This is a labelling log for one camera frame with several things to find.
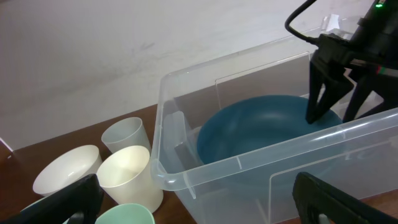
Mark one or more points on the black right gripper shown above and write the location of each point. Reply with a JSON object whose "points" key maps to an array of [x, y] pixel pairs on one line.
{"points": [[372, 46]]}

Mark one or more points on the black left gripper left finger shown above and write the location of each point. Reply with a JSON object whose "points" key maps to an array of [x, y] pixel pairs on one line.
{"points": [[79, 202]]}

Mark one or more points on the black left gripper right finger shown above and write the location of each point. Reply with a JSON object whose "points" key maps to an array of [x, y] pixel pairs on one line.
{"points": [[314, 197]]}

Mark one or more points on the small white bowl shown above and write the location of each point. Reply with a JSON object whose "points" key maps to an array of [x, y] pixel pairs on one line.
{"points": [[67, 169]]}

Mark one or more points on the dark blue bowl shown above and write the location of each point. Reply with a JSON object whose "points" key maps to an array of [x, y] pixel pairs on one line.
{"points": [[257, 122]]}

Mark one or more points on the mint green cup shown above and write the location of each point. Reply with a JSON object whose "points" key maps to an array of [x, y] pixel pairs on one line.
{"points": [[129, 213]]}

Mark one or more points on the cream white cup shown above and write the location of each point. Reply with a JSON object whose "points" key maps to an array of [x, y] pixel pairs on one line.
{"points": [[125, 176]]}

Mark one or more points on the translucent grey cup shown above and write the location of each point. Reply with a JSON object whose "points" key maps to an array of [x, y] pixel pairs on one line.
{"points": [[125, 133]]}

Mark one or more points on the clear plastic storage bin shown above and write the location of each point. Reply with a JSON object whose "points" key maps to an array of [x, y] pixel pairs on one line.
{"points": [[358, 157]]}

